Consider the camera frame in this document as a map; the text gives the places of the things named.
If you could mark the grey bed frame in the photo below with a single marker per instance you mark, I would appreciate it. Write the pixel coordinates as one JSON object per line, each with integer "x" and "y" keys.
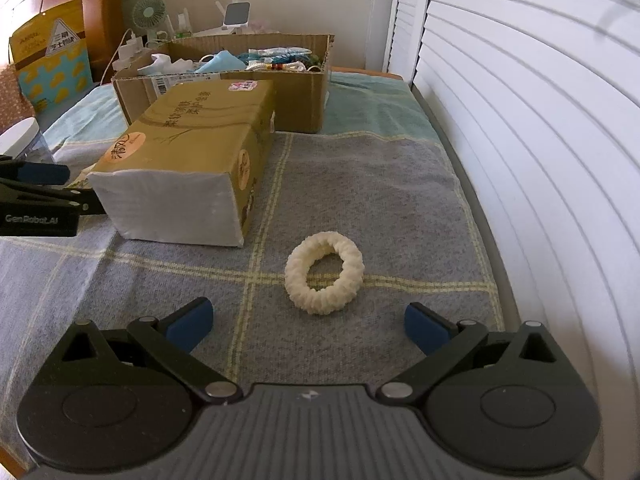
{"x": 475, "y": 220}

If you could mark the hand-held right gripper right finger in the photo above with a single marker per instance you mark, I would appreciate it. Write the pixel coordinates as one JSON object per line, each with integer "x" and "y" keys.
{"x": 425, "y": 330}

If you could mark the white face mask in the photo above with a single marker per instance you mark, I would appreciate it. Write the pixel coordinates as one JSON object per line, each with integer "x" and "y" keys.
{"x": 160, "y": 62}

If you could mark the small green desk fan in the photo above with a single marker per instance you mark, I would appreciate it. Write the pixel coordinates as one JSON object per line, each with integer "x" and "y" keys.
{"x": 147, "y": 10}

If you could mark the wooden headboard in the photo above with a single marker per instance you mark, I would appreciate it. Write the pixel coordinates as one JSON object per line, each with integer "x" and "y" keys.
{"x": 95, "y": 10}

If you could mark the brown polka dot cloth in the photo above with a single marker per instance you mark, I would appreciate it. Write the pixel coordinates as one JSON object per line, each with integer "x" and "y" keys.
{"x": 12, "y": 100}

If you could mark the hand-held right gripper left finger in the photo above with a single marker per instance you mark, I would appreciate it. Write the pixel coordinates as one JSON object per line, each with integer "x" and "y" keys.
{"x": 192, "y": 327}

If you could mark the clear jar white lid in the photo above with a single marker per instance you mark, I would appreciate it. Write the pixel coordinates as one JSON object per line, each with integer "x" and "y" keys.
{"x": 20, "y": 132}

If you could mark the small green bottle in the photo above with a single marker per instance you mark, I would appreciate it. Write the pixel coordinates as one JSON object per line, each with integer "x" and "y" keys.
{"x": 183, "y": 25}

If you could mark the cream knitted scrunchie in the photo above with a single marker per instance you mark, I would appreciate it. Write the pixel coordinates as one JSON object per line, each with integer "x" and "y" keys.
{"x": 300, "y": 285}

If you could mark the white power charger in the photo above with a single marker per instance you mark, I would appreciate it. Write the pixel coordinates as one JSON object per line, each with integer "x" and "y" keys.
{"x": 127, "y": 52}

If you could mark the cardboard box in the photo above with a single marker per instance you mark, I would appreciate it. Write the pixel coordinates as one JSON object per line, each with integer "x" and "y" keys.
{"x": 300, "y": 100}

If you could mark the yellow teal paper bag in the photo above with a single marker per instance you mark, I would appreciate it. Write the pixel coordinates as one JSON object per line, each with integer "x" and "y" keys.
{"x": 55, "y": 75}

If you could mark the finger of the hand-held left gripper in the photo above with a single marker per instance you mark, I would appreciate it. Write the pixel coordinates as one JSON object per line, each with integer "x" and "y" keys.
{"x": 45, "y": 173}
{"x": 55, "y": 199}

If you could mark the white phone on stand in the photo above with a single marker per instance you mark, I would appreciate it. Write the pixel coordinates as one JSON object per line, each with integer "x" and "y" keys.
{"x": 235, "y": 14}

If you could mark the blue face mask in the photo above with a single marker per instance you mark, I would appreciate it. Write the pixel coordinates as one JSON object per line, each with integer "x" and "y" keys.
{"x": 220, "y": 62}

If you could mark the gold tissue pack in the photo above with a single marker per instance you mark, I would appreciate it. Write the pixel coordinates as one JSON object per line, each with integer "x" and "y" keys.
{"x": 190, "y": 125}

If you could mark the grey teal checked blanket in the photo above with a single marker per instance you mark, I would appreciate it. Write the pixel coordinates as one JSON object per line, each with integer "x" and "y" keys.
{"x": 375, "y": 185}

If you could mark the white louvered door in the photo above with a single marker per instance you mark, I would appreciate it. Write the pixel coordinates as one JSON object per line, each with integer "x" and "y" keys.
{"x": 525, "y": 135}
{"x": 407, "y": 10}

